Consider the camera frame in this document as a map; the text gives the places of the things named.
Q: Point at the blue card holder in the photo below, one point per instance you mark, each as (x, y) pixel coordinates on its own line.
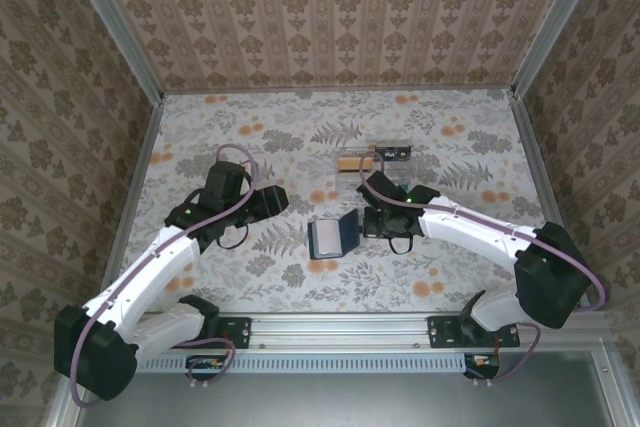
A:
(350, 232)

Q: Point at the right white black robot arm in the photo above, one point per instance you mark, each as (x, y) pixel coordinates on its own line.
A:
(475, 227)

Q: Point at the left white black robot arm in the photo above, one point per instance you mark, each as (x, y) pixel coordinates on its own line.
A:
(170, 252)

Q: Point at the silver card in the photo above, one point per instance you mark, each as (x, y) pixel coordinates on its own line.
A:
(327, 237)

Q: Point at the orange card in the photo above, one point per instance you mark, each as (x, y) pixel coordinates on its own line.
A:
(350, 163)

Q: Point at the clear acrylic organizer tray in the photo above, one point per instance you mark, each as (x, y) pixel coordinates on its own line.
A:
(350, 182)

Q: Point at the small black electronics box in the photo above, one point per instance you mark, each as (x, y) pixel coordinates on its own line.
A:
(205, 367)
(482, 364)

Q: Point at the grey metal panel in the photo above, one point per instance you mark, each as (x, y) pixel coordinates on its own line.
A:
(350, 402)

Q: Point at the aluminium side rail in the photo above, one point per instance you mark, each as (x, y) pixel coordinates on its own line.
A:
(537, 167)
(142, 167)

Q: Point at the aluminium mounting rail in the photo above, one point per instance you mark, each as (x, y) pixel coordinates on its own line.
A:
(340, 329)

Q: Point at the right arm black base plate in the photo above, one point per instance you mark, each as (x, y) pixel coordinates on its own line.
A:
(442, 332)

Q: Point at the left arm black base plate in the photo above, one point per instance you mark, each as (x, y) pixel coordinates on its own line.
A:
(240, 332)

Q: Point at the aluminium frame post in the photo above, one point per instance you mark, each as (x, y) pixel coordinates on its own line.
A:
(557, 22)
(115, 22)

